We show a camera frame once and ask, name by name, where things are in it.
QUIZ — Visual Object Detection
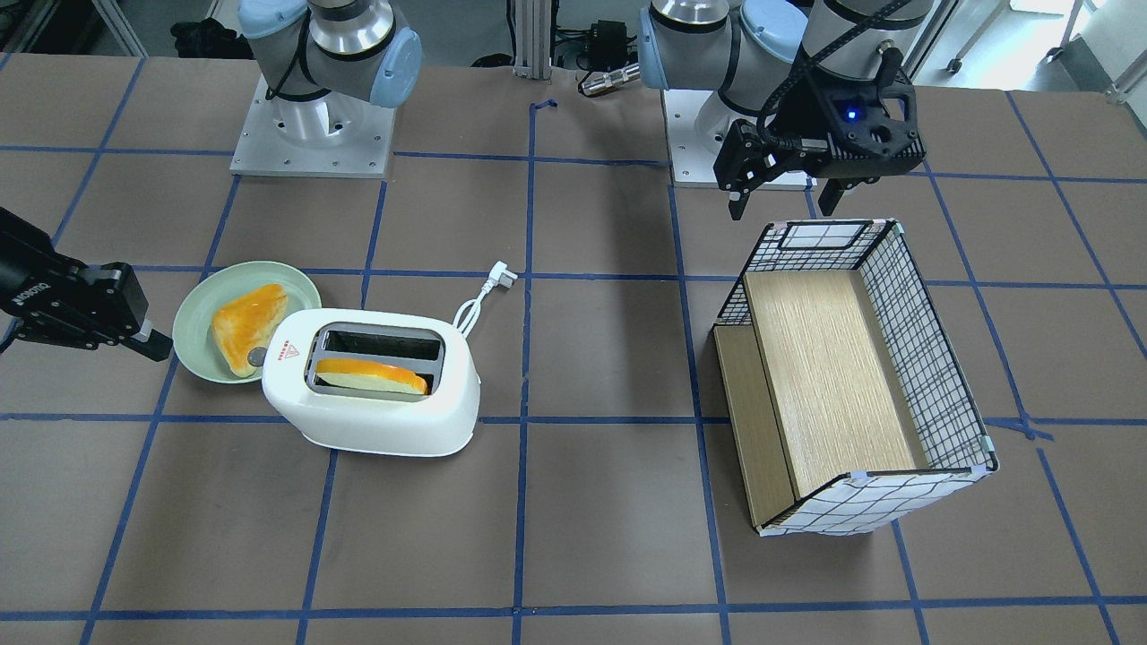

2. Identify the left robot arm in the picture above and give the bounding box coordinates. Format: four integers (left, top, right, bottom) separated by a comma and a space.
638, 1, 933, 220

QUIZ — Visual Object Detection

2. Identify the aluminium frame post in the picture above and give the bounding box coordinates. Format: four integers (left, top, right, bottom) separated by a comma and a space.
505, 1, 560, 81

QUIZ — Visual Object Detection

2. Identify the metal connector on table edge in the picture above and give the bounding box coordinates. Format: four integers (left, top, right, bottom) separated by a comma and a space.
576, 63, 642, 99

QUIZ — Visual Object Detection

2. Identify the white two-slot toaster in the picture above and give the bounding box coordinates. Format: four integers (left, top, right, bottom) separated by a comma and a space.
262, 309, 479, 457

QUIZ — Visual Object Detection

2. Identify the bread slice on plate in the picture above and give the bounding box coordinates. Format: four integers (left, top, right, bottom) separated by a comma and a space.
211, 283, 289, 376

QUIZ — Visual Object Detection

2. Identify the bread slice in toaster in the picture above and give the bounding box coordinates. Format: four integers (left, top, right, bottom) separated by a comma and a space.
315, 357, 430, 396

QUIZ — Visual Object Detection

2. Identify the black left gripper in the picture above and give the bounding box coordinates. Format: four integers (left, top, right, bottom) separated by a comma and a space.
713, 119, 848, 222

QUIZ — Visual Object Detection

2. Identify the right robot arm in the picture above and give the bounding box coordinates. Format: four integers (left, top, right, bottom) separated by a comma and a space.
3, 1, 423, 362

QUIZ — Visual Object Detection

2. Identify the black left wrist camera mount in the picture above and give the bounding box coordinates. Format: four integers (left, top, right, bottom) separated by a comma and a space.
767, 46, 927, 181

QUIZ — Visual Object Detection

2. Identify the wire grid shelf with wood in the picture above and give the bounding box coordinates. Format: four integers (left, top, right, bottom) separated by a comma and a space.
712, 219, 1000, 538

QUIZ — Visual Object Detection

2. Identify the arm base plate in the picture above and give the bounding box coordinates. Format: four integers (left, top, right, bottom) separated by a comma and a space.
229, 77, 397, 179
661, 88, 816, 191

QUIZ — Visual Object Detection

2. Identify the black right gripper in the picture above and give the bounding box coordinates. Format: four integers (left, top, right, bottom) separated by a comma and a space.
1, 209, 175, 362

